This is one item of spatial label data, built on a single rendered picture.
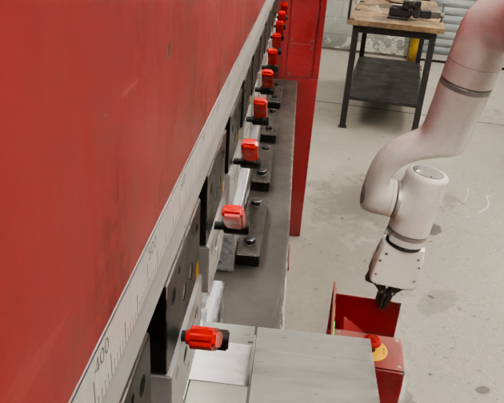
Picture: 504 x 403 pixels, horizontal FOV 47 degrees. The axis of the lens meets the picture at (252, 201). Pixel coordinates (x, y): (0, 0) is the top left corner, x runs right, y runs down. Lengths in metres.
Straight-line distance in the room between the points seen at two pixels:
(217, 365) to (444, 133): 0.56
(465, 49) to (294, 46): 1.87
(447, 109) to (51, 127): 0.91
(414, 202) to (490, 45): 0.33
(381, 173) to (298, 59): 1.80
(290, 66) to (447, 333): 1.43
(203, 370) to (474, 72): 0.64
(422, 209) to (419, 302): 1.73
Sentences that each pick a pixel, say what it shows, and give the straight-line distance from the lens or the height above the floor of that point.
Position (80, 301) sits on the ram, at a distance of 0.25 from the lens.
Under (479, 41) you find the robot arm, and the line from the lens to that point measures 1.02.
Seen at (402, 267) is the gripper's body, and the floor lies 0.95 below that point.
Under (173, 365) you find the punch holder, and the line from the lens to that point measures 0.49.
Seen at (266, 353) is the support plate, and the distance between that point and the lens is 0.89.
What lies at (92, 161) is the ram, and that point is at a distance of 0.24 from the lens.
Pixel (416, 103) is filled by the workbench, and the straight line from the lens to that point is 4.99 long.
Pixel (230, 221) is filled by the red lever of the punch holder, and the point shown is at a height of 1.30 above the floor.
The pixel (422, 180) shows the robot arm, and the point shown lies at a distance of 1.14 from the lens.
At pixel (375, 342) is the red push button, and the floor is 0.81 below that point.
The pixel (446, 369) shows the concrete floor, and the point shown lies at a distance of 2.53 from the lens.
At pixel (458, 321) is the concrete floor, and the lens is 2.82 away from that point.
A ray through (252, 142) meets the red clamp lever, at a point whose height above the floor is 1.31.
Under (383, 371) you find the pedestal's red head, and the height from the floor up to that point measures 0.77.
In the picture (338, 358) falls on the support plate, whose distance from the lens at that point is 0.90.
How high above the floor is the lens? 1.58
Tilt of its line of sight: 26 degrees down
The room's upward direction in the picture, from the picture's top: 4 degrees clockwise
